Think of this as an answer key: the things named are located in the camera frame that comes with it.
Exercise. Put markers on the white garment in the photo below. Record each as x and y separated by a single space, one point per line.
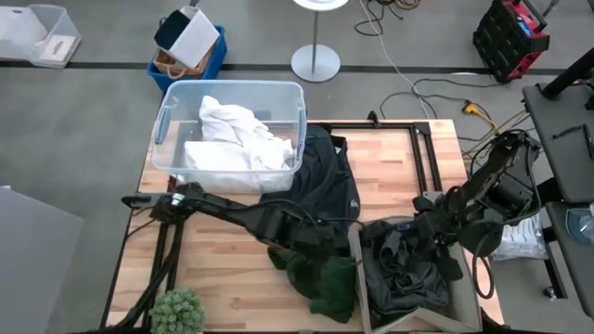
232 134

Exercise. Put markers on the black desk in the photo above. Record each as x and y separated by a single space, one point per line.
566 162
580 278

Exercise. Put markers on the black pen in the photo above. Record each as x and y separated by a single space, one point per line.
568 131

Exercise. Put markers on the small green plant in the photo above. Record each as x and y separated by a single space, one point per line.
176 313

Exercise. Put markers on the small clear plastic bin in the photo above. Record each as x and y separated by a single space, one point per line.
65 25

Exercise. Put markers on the red and black tool box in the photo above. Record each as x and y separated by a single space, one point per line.
506 42

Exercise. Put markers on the white box with black inside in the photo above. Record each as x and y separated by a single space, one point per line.
197 39

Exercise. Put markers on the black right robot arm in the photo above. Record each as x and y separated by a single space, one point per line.
501 185

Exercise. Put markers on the grey blue round dish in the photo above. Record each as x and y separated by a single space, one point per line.
582 225

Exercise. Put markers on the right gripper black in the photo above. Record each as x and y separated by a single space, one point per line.
441 227

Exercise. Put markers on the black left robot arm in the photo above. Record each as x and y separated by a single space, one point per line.
232 211

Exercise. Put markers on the grey board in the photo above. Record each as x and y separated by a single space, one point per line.
32 260

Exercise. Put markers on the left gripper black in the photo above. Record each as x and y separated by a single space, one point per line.
325 239

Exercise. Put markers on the white lid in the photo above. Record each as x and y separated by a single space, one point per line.
58 47

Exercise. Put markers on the black pole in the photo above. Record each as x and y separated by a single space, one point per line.
568 74

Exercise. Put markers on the navy garment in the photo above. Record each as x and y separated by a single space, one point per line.
325 181

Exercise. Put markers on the black left arm base frame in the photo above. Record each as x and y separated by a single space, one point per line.
162 246

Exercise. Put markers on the dark grey garment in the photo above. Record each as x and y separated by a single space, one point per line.
404 278

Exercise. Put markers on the blue plastic crate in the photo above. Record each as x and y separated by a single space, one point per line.
218 51

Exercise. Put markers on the beige fabric bin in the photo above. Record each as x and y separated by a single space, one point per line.
465 301

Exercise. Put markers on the white plastic bag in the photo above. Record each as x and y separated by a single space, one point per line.
524 241

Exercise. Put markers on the black clamp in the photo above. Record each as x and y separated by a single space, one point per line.
373 119

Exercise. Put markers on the large clear plastic bin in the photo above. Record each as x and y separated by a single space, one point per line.
176 116

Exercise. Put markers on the black lower desk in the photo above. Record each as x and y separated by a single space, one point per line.
580 278

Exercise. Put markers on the dark green garment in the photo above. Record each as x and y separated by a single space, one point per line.
334 287

